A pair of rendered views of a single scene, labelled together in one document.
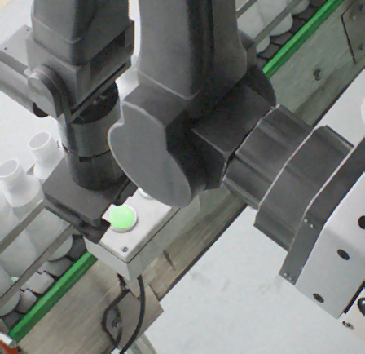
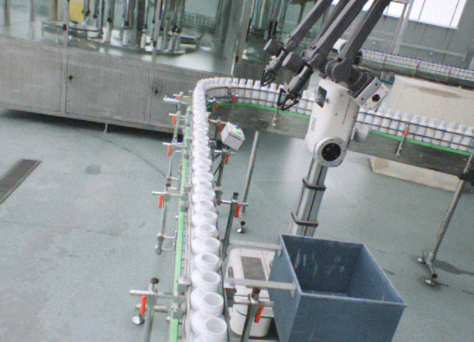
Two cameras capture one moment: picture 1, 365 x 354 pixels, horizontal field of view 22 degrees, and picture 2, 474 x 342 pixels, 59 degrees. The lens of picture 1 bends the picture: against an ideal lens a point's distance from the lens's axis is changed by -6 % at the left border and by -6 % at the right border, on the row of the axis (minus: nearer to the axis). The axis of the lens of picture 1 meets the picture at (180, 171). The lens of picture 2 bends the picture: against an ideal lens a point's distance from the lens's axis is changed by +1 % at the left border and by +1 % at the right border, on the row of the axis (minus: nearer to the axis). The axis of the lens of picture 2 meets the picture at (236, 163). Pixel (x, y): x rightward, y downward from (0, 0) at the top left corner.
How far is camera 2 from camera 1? 1.80 m
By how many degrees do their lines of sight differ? 61
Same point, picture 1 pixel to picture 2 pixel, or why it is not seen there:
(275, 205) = (362, 78)
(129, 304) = not seen: hidden behind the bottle
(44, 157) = not seen: hidden behind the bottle
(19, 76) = (297, 60)
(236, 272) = (89, 252)
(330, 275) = (369, 91)
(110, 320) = not seen: hidden behind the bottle
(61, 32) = (329, 46)
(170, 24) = (358, 45)
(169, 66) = (352, 53)
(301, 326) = (134, 262)
